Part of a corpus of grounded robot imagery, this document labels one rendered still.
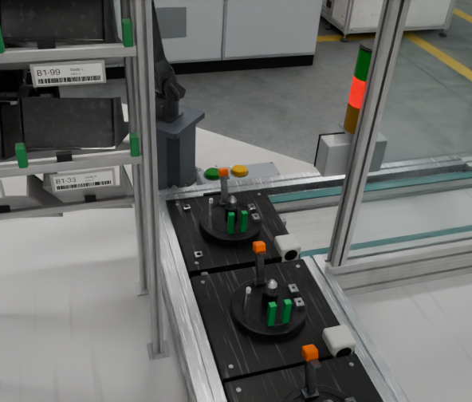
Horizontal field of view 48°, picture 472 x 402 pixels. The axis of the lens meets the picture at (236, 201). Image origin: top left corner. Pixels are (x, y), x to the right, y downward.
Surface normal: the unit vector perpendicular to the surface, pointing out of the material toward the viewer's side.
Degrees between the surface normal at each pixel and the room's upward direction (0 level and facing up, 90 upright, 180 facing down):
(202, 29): 90
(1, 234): 0
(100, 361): 0
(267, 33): 90
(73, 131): 65
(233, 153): 0
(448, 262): 90
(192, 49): 90
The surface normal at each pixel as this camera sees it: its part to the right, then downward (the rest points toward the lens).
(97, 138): 0.12, 0.21
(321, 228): 0.06, -0.80
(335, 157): 0.28, 0.59
